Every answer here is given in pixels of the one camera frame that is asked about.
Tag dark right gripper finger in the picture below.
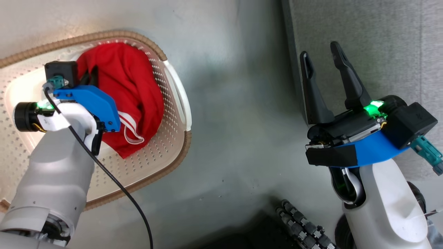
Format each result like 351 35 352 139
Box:
330 41 371 111
300 51 335 125

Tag teal right camera connector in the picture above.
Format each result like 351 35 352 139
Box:
410 136 443 176

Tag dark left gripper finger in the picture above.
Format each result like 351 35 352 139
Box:
82 65 99 86

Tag black segmented cable chain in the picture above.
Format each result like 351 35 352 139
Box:
276 200 335 249

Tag teal left camera connector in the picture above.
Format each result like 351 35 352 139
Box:
42 76 69 92

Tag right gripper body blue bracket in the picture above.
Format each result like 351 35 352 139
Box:
305 95 412 169

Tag white perforated laundry basket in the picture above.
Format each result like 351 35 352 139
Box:
0 30 192 212

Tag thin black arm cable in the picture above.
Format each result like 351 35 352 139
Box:
43 86 154 249

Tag grey fabric sofa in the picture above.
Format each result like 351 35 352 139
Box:
281 0 443 180

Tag teal camera connector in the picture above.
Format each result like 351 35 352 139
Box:
410 136 443 176
42 76 69 92

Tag red white-striped garment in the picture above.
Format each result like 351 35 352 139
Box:
75 42 165 159

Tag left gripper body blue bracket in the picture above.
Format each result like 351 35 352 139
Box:
14 85 121 132

